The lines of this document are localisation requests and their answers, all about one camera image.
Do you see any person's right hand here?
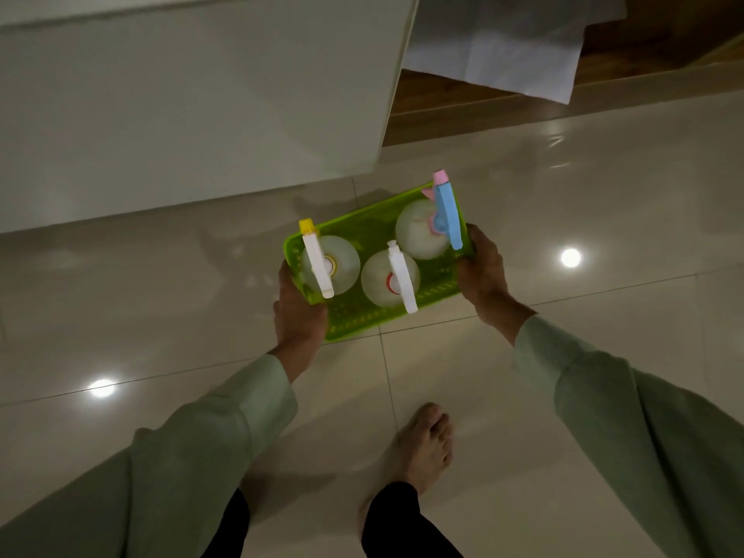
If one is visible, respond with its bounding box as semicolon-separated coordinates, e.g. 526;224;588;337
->
456;223;511;313

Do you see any person's left hand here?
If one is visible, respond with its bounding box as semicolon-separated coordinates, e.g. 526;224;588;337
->
271;260;330;352

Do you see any yellow trigger spray bottle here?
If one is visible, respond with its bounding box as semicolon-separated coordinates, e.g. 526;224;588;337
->
298;219;362;300

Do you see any blue pink trigger spray bottle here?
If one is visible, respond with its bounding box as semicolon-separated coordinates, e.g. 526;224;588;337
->
394;169;465;261

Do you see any white trigger spray bottle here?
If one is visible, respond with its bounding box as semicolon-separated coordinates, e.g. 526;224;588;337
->
360;239;422;315

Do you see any green plastic basket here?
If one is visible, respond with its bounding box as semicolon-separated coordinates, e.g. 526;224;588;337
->
283;182;475;343

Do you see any person's right forearm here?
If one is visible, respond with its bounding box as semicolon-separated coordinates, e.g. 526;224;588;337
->
474;293;744;558

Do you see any person's left forearm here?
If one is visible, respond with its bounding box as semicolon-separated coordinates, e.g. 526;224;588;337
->
0;345;299;558

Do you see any person's right leg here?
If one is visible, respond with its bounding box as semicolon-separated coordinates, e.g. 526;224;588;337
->
357;402;464;558

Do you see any person's leg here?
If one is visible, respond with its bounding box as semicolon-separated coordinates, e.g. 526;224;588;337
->
357;402;464;558
200;487;252;558

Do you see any person's left leg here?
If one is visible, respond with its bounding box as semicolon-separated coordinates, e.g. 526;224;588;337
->
200;487;252;558

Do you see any white drawer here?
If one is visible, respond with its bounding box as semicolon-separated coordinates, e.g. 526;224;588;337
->
0;11;419;234

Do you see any low wooden platform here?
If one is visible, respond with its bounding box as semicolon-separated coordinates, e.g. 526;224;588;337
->
383;0;744;147

